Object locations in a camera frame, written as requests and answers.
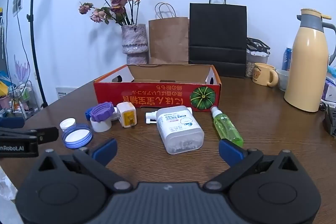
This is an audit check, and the green spray bottle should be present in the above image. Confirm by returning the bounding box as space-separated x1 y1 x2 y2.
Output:
210 106 244 147

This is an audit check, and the white nasal spray bottle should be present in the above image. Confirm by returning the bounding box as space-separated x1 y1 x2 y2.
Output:
145 111 158 125

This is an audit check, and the clear container with black lid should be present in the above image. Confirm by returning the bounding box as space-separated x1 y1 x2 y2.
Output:
245 37 271 78

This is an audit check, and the red cardboard box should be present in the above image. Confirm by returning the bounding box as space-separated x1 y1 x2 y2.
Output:
93 64 222 112

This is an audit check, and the brown paper bag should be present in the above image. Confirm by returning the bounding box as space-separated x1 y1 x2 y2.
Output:
148 3 190 64

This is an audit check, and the grey wall poster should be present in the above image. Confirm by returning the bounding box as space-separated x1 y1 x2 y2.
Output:
12 0 25 17

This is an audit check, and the blue ring lid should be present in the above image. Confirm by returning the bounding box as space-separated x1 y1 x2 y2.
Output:
62 123 93 149

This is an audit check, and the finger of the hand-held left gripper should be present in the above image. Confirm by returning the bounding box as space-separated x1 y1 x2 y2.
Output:
0 117 26 129
0 127 59 145

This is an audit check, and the mottled purple vase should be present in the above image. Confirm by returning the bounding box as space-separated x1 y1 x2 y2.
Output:
121 24 149 65

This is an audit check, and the white plastic bag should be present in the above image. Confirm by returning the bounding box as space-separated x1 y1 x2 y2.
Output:
0 168 19 201

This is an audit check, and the white jar with purple lid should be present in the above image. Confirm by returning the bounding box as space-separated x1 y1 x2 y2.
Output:
90 102 120 133

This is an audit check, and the white plastic floss container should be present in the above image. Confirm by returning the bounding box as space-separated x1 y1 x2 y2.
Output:
156 106 205 155

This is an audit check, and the wire rack with small things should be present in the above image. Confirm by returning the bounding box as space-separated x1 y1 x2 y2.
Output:
0 79 40 120

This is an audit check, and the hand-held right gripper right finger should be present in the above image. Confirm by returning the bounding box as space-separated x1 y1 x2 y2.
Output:
203 139 299 192

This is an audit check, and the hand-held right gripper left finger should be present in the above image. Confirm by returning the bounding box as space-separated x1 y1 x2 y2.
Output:
37 138 132 193

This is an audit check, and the black device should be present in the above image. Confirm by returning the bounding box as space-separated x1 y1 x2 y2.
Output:
322 102 336 138

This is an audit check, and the white ribbed bottle cap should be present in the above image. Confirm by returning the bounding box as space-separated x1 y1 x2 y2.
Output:
59 118 77 132

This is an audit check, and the blue drink can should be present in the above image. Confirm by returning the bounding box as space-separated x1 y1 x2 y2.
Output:
282 47 293 71

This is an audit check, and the blue bottle cap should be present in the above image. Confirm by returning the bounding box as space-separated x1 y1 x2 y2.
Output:
85 106 96 120

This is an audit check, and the beige thermos jug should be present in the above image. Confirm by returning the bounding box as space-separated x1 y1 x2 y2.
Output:
284 8 336 112

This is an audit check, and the yellow bear mug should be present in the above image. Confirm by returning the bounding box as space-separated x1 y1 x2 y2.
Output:
252 62 279 87

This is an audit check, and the white and yellow cube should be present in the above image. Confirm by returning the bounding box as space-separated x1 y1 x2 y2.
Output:
116 102 138 129

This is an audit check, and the plastic tissue pack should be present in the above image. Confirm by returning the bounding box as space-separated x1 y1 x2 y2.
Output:
321 66 336 103

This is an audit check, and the black light stand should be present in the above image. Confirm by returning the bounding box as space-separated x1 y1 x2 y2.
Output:
10 0 49 109

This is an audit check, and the black paper bag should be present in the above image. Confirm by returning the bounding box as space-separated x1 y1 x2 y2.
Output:
189 0 248 79

